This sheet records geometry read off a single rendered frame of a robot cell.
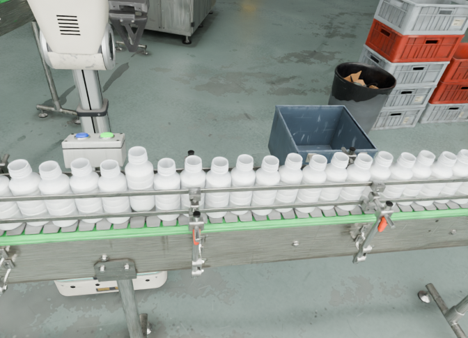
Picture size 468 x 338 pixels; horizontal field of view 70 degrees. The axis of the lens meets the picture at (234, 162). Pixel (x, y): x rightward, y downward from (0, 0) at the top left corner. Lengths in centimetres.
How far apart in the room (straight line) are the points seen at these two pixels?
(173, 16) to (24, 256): 379
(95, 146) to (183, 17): 361
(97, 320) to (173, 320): 36
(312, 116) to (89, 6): 94
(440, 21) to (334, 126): 174
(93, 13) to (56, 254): 72
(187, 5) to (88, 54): 316
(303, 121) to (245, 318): 101
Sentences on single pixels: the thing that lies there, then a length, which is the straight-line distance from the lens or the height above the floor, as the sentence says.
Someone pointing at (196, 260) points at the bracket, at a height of 94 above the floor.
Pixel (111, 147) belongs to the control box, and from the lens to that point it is 89.
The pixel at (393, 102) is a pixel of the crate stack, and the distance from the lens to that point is 330.
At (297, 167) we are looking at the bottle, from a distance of 79.
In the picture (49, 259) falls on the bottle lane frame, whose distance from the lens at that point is 94.
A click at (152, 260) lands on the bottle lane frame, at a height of 88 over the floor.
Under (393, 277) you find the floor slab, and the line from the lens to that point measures 222.
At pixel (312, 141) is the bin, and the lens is 159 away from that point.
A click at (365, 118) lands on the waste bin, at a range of 271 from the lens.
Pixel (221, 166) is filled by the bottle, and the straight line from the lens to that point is 77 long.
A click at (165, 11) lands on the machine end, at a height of 37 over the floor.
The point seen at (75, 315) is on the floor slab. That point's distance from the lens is 190.
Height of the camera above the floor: 165
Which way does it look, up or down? 40 degrees down
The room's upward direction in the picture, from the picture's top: 7 degrees clockwise
